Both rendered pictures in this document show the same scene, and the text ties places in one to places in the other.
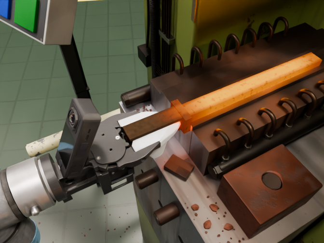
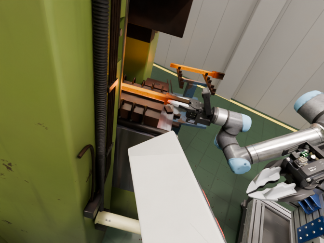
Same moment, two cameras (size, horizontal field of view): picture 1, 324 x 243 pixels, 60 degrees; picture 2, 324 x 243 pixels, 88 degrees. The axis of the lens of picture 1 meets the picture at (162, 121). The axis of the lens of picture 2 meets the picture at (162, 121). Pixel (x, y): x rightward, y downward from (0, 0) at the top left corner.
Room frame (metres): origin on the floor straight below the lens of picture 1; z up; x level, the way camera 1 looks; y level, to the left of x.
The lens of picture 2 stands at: (0.85, 0.27, 1.37)
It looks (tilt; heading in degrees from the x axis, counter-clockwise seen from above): 38 degrees down; 207
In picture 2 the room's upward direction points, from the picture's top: 17 degrees clockwise
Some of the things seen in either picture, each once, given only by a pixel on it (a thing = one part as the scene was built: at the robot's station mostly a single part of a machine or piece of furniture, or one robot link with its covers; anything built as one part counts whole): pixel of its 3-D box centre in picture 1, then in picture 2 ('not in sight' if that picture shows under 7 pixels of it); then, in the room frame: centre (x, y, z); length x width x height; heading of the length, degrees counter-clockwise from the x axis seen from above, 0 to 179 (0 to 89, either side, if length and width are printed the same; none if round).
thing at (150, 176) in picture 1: (146, 179); (175, 124); (0.25, 0.03, 0.87); 0.04 x 0.03 x 0.03; 119
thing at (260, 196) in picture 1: (266, 189); (155, 89); (0.19, -0.16, 0.95); 0.12 x 0.09 x 0.07; 119
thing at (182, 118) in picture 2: not in sight; (182, 108); (-0.22, -0.14, 0.67); 0.40 x 0.30 x 0.02; 38
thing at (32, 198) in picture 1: (35, 186); (218, 115); (0.18, 0.18, 0.99); 0.08 x 0.05 x 0.08; 29
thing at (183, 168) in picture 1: (179, 167); (168, 109); (0.25, -0.03, 0.92); 0.04 x 0.03 x 0.01; 57
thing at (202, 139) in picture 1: (263, 83); (115, 96); (0.42, -0.21, 0.96); 0.42 x 0.20 x 0.09; 119
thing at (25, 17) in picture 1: (28, 11); not in sight; (0.61, 0.31, 1.01); 0.07 x 0.05 x 0.07; 54
